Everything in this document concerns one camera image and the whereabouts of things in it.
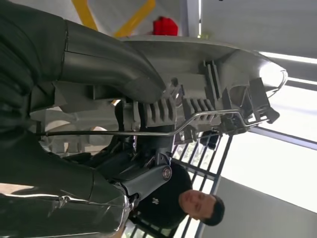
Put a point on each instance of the steel workbench table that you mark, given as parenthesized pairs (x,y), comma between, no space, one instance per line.
(109,16)

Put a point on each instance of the person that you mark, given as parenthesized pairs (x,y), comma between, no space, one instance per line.
(161,203)

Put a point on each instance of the red cloth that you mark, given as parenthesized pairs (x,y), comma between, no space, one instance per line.
(165,26)

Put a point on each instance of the ceiling light strip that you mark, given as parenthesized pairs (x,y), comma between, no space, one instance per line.
(303,81)
(292,58)

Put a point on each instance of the black window frame grid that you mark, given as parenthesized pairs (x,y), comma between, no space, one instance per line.
(224,157)

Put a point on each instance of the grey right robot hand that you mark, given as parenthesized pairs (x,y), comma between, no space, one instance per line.
(49,177)

